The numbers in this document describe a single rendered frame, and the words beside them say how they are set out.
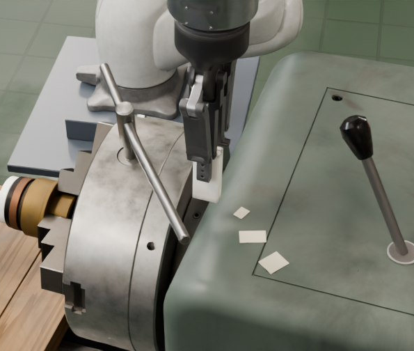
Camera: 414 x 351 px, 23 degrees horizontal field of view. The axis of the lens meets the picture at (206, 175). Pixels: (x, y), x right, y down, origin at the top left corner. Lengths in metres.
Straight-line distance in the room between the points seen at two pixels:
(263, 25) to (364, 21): 1.84
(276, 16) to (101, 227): 0.79
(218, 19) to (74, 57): 1.32
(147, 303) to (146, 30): 0.78
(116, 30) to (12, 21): 1.85
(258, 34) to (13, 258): 0.64
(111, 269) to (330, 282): 0.29
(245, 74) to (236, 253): 1.11
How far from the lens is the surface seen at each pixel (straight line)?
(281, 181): 1.21
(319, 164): 1.24
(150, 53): 1.94
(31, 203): 1.40
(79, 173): 1.40
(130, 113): 1.21
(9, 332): 1.55
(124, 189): 1.25
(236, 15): 0.96
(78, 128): 2.02
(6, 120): 3.30
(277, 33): 1.95
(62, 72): 2.22
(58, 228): 1.37
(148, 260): 1.23
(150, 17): 1.89
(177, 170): 1.25
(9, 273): 1.63
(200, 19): 0.97
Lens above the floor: 2.09
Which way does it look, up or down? 43 degrees down
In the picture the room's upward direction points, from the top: straight up
